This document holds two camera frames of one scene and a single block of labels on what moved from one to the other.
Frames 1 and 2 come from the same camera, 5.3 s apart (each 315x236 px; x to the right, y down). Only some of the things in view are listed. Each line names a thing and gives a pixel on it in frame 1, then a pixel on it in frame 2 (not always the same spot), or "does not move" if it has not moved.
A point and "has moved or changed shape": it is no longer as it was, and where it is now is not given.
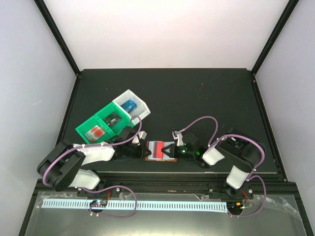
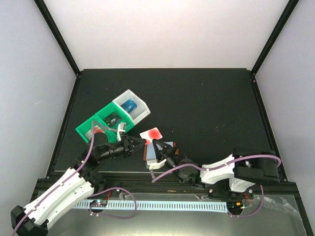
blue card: x=129 y=105 does not move
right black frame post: x=274 y=36 does not move
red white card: x=155 y=148 has moved or changed shape
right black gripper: x=173 y=153 -> x=168 y=150
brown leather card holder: x=156 y=154 does not move
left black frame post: x=58 y=35 does not move
